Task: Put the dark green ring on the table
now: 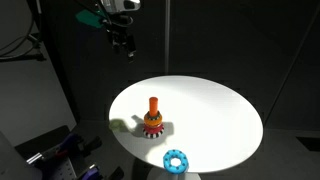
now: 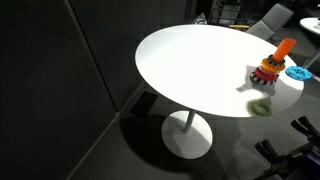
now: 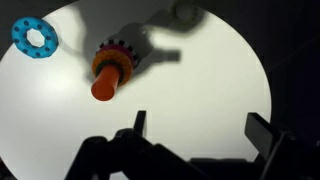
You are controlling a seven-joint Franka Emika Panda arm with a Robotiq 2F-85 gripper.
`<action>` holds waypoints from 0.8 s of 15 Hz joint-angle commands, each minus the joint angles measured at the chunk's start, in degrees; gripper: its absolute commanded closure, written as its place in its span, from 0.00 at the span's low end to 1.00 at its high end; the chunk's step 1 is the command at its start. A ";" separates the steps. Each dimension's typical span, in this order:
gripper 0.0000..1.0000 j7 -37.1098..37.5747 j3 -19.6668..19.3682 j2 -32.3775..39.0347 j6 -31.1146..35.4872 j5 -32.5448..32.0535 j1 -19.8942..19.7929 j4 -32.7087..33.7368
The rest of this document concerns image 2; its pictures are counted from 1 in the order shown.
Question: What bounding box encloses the dark green toy ring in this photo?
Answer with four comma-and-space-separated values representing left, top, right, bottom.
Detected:
267, 54, 287, 67

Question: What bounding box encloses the grey chair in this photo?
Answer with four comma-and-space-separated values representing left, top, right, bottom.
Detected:
245, 3, 295, 42

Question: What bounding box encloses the light green toy ring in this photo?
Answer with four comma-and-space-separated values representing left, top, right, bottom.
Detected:
250, 101, 274, 118

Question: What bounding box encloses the black spring clamp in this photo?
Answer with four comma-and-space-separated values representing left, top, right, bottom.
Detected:
290, 115, 320, 145
254, 139, 285, 165

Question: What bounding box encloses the blue dotted toy ring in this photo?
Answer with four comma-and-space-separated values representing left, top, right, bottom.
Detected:
284, 65, 314, 82

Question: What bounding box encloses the black white striped ring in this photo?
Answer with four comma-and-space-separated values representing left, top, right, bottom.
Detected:
249, 70, 277, 87

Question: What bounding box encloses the black floor plate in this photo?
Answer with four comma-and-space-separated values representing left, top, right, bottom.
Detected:
129, 91, 160, 119

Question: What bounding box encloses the white table pedestal base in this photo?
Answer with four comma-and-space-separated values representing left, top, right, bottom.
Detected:
161, 109, 214, 160

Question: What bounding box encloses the metal background rack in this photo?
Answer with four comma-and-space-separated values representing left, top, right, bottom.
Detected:
208, 0, 245, 26

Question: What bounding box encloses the orange yellow toy ring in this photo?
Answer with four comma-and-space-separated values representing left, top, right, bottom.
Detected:
260, 58, 287, 74

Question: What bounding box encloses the yellow bar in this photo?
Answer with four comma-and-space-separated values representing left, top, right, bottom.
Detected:
228, 24, 251, 30

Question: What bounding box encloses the purple clamp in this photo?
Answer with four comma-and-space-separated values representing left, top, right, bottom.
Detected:
298, 151, 320, 180

